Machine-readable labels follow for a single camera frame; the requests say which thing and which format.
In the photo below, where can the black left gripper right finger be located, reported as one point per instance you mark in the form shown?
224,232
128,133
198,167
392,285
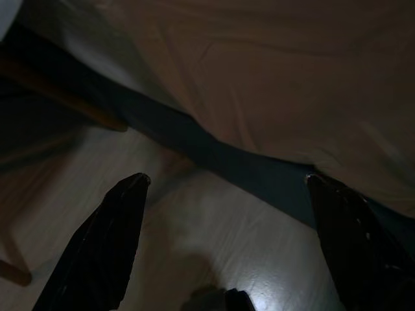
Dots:
360,246

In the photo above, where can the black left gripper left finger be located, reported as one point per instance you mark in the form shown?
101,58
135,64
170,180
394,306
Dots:
100,246

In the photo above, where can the wooden chair leg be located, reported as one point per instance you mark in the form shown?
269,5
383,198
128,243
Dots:
58,94

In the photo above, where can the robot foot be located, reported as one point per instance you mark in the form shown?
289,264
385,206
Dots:
220,299

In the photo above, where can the white bed sheet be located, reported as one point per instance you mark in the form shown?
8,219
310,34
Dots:
259,71

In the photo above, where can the dark bed frame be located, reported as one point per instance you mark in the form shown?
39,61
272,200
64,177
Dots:
181,129

